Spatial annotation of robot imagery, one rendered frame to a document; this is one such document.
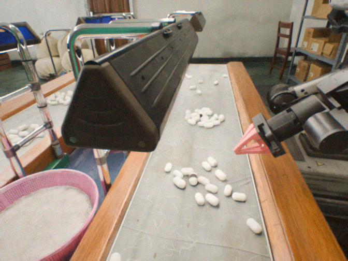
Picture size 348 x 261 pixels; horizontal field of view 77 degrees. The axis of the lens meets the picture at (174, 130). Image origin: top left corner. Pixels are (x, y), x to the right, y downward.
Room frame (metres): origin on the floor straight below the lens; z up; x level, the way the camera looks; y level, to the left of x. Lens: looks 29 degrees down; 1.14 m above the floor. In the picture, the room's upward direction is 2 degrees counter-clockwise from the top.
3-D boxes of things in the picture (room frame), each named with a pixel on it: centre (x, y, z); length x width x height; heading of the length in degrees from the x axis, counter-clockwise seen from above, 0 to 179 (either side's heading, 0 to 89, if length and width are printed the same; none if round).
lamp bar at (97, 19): (1.50, 0.40, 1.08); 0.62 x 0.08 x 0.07; 171
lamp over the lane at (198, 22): (1.41, -0.16, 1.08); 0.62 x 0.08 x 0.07; 171
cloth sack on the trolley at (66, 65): (3.58, 1.48, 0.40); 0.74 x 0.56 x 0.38; 177
